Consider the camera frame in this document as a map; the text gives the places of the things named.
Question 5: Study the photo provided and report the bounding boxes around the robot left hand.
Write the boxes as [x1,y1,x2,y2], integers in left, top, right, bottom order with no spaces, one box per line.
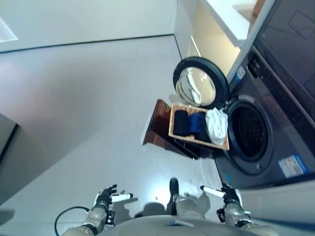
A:
[94,184,134,209]

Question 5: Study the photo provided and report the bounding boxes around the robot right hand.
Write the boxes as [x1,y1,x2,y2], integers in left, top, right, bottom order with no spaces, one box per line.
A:
[200,183,243,205]

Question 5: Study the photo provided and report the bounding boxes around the grey front-load washing machine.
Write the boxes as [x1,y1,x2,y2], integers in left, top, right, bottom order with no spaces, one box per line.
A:
[213,45,315,189]

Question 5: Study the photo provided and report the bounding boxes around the round washing machine door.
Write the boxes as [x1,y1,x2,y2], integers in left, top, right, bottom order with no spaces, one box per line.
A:
[172,57,230,109]

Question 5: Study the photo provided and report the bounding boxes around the robot torso and legs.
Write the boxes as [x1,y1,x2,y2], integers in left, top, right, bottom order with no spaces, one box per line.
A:
[97,177,247,236]

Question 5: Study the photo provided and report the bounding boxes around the white crumpled garment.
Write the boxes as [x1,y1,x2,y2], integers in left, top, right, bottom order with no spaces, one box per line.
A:
[205,107,228,145]

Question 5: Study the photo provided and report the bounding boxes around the woven wicker laundry basket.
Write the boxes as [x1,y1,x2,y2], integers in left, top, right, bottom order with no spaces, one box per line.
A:
[168,102,230,150]

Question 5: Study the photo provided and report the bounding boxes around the blue folded garment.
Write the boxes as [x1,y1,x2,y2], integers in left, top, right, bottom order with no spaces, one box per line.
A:
[188,112,207,135]

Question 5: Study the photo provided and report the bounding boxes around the black folded garment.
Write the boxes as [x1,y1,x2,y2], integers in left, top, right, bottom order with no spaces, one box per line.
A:
[173,110,190,137]

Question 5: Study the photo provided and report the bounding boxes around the brown wooden stool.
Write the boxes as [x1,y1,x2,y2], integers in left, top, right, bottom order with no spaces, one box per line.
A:
[140,99,200,160]

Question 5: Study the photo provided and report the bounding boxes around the dark grey furniture edge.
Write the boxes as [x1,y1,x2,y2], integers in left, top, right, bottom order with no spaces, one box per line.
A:
[0,113,19,165]

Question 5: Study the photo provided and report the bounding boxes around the white cabinet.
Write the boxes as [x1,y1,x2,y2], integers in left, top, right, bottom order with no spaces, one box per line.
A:
[173,0,275,86]

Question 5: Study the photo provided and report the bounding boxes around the dark grey dryer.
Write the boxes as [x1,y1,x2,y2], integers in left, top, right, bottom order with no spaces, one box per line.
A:
[253,0,315,104]

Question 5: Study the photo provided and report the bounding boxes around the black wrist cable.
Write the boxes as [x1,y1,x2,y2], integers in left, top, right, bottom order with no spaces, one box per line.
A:
[54,206,90,236]

